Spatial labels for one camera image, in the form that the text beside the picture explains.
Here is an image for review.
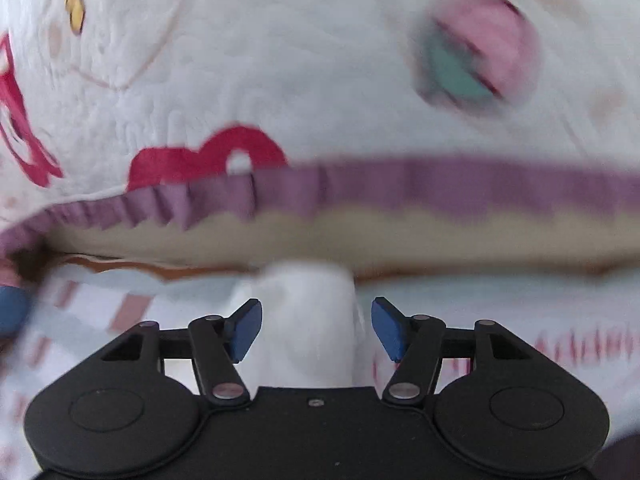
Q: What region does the beige mattress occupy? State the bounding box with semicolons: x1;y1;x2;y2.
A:
44;210;640;282

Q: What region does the white garment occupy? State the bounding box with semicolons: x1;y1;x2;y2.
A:
230;260;359;389

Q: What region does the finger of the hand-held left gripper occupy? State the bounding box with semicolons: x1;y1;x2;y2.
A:
0;285;32;336

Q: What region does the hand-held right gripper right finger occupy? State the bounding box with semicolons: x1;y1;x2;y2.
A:
371;297;533;403

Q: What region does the checked bed sheet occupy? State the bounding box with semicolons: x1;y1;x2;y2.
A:
0;259;640;480

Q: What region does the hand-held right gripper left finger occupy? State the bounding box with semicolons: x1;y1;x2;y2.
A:
102;299;263;407

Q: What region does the bear printed quilt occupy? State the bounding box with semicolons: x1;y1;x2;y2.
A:
0;0;640;257

